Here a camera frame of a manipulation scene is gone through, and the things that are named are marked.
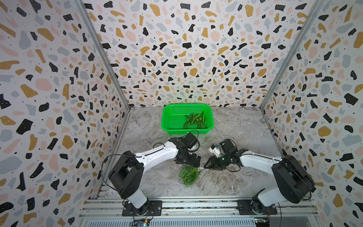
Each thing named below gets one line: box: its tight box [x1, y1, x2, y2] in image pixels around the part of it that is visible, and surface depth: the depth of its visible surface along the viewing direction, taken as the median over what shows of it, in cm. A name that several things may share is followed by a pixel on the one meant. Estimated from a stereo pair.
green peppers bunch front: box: [183, 110, 208, 130], surface depth 112 cm
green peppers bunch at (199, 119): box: [183, 110, 208, 129], surface depth 112 cm
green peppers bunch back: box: [178, 165, 200, 185], surface depth 85 cm
